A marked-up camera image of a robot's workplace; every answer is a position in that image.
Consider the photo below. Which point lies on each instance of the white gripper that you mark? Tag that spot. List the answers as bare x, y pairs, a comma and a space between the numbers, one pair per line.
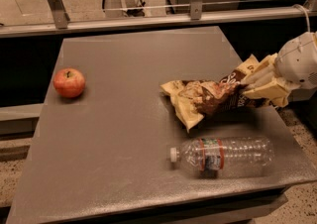
297, 60

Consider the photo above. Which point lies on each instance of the brown chip bag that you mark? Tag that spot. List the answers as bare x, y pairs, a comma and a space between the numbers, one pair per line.
194, 99

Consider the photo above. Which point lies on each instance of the clear plastic water bottle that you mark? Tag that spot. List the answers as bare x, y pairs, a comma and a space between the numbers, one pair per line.
235, 157

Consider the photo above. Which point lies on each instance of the red apple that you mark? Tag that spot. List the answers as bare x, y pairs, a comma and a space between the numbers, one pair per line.
69, 82

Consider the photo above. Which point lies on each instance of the horizontal metal rail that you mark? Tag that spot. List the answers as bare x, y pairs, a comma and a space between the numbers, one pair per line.
142, 23

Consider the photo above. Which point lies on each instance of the left metal rail bracket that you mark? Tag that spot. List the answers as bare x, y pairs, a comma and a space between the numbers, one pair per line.
60, 16

